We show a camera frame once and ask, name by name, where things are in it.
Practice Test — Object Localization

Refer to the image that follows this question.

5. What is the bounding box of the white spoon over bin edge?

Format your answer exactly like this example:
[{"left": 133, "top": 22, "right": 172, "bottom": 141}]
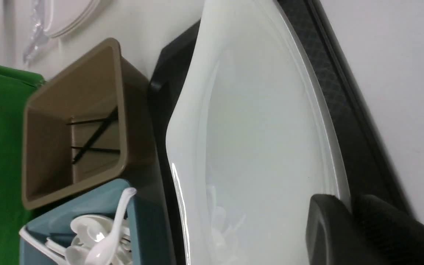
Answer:
[{"left": 84, "top": 187, "right": 137, "bottom": 265}]

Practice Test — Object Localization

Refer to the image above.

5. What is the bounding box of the teal plastic bin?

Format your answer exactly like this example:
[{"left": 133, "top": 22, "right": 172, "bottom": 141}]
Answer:
[{"left": 25, "top": 179, "right": 171, "bottom": 265}]

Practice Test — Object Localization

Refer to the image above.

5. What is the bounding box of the black chopstick in brown bin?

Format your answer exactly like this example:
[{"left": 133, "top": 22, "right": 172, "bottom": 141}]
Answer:
[{"left": 72, "top": 107, "right": 118, "bottom": 165}]

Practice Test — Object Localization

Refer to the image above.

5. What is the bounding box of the white spoon leaning back left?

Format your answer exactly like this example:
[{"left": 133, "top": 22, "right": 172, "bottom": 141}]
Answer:
[{"left": 19, "top": 226, "right": 67, "bottom": 265}]

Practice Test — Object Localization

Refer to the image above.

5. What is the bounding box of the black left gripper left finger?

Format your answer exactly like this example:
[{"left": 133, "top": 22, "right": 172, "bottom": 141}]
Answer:
[{"left": 305, "top": 194, "right": 385, "bottom": 265}]

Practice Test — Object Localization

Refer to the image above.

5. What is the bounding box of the clear plastic wrap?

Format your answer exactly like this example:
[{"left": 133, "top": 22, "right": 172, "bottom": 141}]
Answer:
[{"left": 22, "top": 0, "right": 54, "bottom": 70}]

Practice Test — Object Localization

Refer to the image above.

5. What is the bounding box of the brown plastic bin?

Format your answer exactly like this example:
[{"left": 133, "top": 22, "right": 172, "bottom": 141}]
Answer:
[{"left": 21, "top": 38, "right": 157, "bottom": 210}]

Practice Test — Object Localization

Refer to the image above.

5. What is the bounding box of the black serving tray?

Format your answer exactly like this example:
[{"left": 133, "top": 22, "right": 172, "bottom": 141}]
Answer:
[{"left": 148, "top": 0, "right": 412, "bottom": 265}]

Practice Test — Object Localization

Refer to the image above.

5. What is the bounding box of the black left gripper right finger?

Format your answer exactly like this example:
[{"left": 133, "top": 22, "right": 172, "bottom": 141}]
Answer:
[{"left": 356, "top": 194, "right": 424, "bottom": 265}]

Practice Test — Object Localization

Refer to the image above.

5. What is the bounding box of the large white square plate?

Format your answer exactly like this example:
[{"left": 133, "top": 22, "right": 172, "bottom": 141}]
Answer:
[{"left": 166, "top": 0, "right": 350, "bottom": 265}]

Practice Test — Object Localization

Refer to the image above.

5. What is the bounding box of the green cloth backdrop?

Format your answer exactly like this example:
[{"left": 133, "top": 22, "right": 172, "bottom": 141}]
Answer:
[{"left": 0, "top": 66, "right": 45, "bottom": 265}]

